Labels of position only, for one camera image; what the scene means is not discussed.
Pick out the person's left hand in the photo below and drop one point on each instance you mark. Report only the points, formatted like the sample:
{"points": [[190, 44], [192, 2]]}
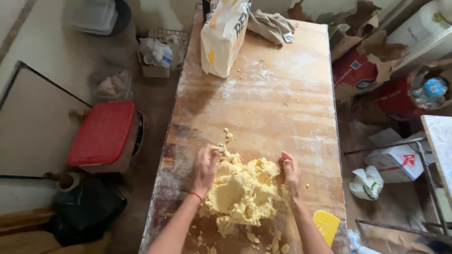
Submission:
{"points": [[204, 171]]}

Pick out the person's right hand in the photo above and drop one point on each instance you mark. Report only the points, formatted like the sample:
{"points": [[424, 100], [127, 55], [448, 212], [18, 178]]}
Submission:
{"points": [[291, 173]]}

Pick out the person's right fingers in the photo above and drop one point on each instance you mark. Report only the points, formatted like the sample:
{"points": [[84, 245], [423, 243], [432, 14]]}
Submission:
{"points": [[286, 164]]}

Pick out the person's left fingers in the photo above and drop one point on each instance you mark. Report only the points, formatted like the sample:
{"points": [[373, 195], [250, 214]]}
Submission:
{"points": [[211, 152]]}

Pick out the yellow crumbly dough mass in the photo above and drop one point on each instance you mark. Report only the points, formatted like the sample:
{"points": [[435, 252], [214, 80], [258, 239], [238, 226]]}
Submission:
{"points": [[243, 192]]}

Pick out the long wooden work board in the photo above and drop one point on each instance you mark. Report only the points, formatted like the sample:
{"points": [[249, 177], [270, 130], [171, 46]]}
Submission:
{"points": [[254, 141]]}

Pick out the yellow plastic dough scraper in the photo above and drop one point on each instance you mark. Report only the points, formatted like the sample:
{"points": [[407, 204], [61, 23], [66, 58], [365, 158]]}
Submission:
{"points": [[326, 225]]}

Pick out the white crumpled plastic bag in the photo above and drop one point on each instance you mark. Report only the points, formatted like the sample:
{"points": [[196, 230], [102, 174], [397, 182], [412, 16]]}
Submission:
{"points": [[366, 183]]}

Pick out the red lidded plastic container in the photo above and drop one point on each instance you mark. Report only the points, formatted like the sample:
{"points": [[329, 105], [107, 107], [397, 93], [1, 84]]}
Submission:
{"points": [[104, 136]]}

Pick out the small cardboard box with trash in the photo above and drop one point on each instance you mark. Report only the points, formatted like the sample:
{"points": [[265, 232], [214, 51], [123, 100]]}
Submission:
{"points": [[157, 58]]}

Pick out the white cardboard box red print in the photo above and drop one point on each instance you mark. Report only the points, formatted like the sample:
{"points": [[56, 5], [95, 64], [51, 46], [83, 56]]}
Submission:
{"points": [[397, 160]]}

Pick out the white paper flour bag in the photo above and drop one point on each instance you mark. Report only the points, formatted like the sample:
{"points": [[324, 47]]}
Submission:
{"points": [[223, 37]]}

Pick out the clear plastic tub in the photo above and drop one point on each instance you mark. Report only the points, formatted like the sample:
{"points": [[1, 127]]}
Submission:
{"points": [[111, 84]]}

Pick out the torn brown paper sack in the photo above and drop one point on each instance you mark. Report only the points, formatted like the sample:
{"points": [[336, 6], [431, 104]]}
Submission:
{"points": [[367, 56]]}

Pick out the beige crumpled cloth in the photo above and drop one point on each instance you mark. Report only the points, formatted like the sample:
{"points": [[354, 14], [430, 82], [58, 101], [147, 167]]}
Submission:
{"points": [[271, 26]]}

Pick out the black plastic bag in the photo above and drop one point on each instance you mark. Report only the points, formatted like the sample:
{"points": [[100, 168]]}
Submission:
{"points": [[84, 211]]}

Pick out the red sack with bottles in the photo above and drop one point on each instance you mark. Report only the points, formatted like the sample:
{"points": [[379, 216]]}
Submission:
{"points": [[416, 91]]}

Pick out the clear lidded storage bin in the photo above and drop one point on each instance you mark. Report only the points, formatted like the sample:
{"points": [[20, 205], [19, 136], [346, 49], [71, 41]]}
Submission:
{"points": [[97, 16]]}

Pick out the white appliance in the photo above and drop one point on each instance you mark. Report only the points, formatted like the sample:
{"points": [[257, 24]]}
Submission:
{"points": [[422, 26]]}

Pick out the white table with metal frame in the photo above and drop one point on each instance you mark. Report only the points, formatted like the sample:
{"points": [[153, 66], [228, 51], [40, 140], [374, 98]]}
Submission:
{"points": [[432, 165]]}

